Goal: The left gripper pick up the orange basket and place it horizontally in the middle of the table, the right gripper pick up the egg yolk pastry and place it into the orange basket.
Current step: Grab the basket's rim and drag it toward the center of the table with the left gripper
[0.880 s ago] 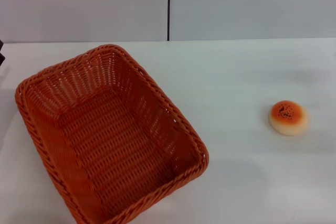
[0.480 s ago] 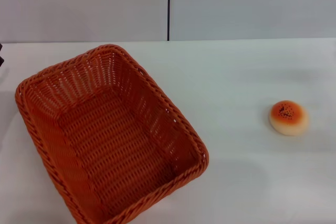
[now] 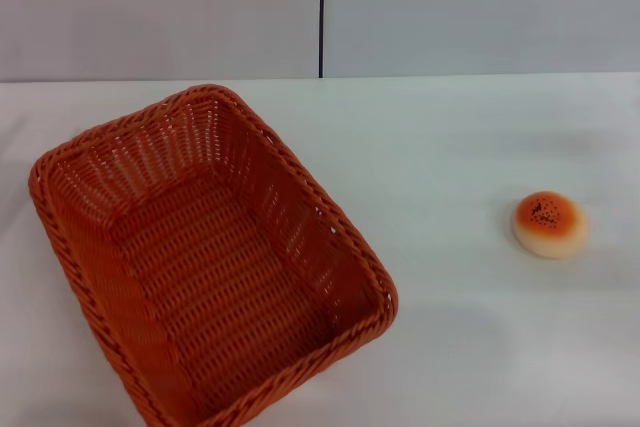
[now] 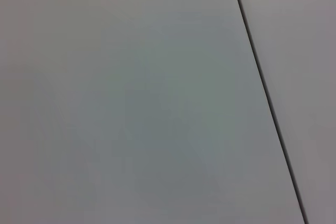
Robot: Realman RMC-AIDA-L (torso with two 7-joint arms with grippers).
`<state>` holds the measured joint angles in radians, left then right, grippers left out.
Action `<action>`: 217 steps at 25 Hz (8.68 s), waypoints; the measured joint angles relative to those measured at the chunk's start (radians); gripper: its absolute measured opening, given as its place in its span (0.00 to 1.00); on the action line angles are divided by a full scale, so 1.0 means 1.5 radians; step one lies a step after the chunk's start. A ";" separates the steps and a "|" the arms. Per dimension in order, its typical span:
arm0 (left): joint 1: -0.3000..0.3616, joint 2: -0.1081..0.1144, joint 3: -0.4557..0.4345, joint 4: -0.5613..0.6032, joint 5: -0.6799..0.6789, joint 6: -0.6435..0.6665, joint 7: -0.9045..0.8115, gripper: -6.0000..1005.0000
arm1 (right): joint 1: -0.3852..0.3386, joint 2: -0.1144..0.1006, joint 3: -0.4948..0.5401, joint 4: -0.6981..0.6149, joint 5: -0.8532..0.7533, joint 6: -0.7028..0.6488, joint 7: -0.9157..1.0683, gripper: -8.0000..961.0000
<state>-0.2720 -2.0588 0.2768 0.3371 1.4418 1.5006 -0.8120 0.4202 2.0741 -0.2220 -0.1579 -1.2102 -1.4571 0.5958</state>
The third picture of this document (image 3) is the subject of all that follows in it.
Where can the orange woven plastic basket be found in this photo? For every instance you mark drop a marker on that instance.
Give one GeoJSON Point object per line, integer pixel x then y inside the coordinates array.
{"type": "Point", "coordinates": [215, 267]}

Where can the round bread bun with sesame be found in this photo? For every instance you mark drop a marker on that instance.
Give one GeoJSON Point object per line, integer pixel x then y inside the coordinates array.
{"type": "Point", "coordinates": [550, 227]}

